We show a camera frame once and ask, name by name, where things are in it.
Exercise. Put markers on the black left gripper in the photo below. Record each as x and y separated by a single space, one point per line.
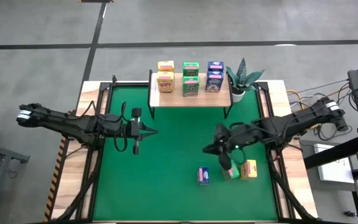
134 130

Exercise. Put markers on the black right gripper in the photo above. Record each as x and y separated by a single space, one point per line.
228 140

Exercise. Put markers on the green Apple Jacks cereal box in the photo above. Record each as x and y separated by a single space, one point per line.
190 69
190 88
233 173

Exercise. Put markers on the yellow Corn Pops cereal box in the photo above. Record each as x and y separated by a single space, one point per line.
249 170
166 66
165 84

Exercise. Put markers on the blue Frosted Flakes cereal box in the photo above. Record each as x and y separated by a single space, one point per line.
215 66
203 176
214 84

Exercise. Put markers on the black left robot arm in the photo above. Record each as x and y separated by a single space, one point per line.
64 119

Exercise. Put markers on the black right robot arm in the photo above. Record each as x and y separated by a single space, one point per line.
291 124

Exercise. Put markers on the wooden shelf with black legs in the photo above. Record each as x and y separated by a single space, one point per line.
172 101

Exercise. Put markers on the green table mat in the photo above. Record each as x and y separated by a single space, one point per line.
166 202

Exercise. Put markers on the green plant in white pot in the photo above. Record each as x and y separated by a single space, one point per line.
242 79

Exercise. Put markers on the yellow black hazard tape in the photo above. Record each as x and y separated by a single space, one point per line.
54 183

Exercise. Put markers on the white board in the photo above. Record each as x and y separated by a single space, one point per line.
334 169

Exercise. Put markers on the black diagonal bar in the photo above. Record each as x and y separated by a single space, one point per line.
337 152

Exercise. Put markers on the black power adapter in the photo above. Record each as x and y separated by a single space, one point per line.
342 125

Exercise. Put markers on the grey desk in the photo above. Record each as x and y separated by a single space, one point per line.
337 199

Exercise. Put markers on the small black object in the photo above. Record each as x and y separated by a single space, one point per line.
350 214

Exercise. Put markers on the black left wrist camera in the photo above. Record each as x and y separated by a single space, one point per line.
136 112

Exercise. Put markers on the black metal table frame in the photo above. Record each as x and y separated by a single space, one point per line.
95 196

